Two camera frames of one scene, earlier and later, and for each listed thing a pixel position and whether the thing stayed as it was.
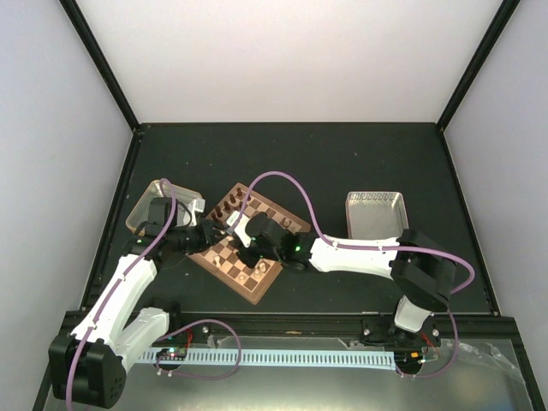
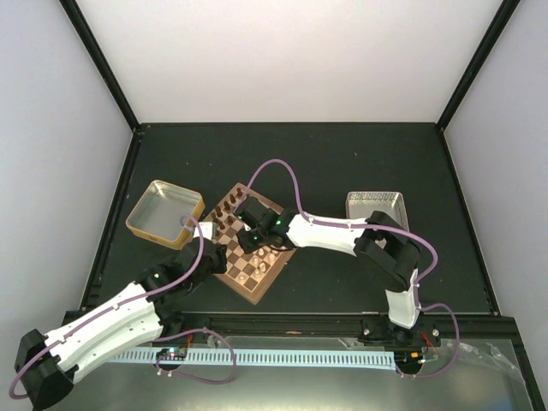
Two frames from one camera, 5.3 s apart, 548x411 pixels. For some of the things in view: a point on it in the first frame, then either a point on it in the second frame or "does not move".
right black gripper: x=250 y=260 to x=248 y=247
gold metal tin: x=139 y=214 does not move
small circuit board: x=173 y=354 does not move
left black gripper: x=206 y=235 to x=220 y=265
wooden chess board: x=278 y=216 to x=249 y=274
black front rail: x=479 y=330 does not move
